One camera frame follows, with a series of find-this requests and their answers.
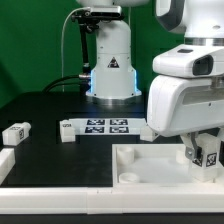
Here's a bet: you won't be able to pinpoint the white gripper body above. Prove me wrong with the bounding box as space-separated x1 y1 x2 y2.
147 75 224 137

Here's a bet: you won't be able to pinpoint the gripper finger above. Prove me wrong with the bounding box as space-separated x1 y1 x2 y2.
217 127 224 147
181 132 200 160

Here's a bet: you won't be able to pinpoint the marker tag sheet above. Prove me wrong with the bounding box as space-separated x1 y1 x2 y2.
70 118 146 135

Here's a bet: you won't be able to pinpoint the white square tabletop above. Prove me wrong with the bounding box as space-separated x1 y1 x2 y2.
112 144 224 186

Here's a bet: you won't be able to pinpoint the white cable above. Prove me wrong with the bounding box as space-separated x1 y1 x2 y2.
60 7 91 94

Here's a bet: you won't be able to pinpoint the black camera on stand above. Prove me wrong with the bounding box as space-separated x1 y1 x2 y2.
71 6 124 74

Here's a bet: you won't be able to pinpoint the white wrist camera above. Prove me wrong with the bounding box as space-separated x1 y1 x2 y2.
153 44 224 78

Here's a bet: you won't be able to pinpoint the white U-shaped obstacle fence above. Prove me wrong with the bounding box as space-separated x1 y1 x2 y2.
0 146 224 215

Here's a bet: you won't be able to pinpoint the black cables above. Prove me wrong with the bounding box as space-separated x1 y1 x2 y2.
42 74 92 93

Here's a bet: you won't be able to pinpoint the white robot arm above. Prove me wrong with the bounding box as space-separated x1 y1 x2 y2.
75 0 224 161

